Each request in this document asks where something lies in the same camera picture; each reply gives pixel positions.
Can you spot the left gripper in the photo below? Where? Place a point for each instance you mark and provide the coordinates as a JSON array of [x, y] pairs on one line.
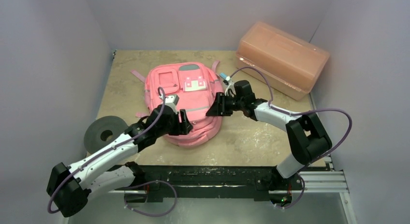
[[183, 126]]

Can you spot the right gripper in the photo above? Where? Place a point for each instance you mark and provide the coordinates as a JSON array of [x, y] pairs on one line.
[[222, 103]]

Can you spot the pink backpack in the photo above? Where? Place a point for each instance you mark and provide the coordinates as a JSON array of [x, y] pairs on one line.
[[195, 87]]

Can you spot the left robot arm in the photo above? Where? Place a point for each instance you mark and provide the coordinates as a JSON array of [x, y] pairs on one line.
[[70, 187]]

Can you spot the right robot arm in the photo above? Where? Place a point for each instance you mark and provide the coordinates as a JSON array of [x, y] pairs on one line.
[[306, 134]]

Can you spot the grey tape roll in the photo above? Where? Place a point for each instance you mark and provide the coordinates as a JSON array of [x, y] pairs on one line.
[[102, 132]]

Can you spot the orange plastic storage box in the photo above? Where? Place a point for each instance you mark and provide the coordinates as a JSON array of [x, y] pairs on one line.
[[290, 64]]

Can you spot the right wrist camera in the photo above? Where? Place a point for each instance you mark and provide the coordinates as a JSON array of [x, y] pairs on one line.
[[229, 90]]

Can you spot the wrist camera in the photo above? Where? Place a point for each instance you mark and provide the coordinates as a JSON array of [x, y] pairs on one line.
[[172, 101], [229, 90]]

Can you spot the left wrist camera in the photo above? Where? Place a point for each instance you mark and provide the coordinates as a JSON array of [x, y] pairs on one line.
[[172, 101]]

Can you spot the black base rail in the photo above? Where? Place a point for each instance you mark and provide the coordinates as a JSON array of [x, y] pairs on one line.
[[260, 183]]

